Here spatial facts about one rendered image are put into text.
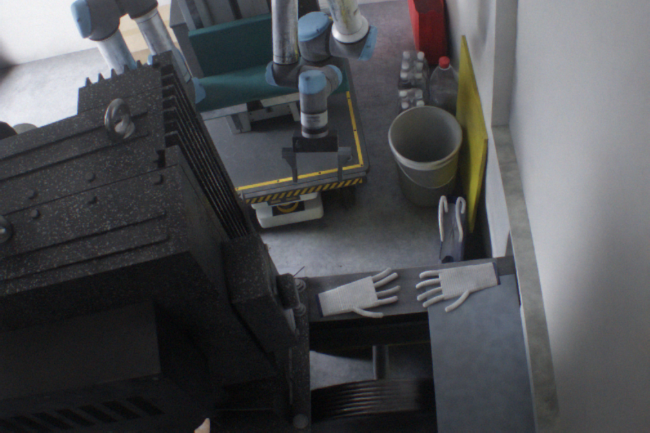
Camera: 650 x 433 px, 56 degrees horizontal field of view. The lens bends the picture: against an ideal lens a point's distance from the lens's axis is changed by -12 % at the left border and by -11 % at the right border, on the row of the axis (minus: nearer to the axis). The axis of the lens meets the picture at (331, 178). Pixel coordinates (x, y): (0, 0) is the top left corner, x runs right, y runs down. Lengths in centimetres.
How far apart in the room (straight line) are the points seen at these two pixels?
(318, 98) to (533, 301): 82
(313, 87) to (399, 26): 167
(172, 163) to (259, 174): 156
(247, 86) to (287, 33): 46
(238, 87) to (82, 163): 129
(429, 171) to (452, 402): 106
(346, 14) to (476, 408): 118
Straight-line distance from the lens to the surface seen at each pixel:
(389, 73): 329
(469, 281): 194
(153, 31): 201
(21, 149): 126
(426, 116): 274
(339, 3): 198
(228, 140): 278
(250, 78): 240
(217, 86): 242
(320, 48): 220
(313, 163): 262
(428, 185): 268
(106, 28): 199
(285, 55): 200
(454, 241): 245
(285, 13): 195
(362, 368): 257
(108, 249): 104
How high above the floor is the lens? 243
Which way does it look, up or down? 55 degrees down
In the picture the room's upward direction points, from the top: 15 degrees counter-clockwise
